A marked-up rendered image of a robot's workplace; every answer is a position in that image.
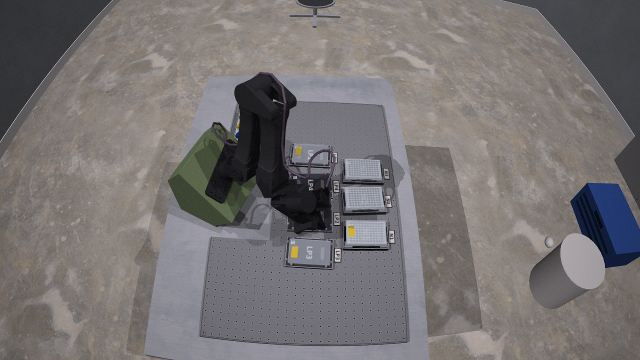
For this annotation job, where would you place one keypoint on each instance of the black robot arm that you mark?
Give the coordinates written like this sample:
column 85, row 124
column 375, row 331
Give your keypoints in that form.
column 259, row 152

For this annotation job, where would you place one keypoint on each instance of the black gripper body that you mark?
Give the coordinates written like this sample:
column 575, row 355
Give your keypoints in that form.
column 299, row 227

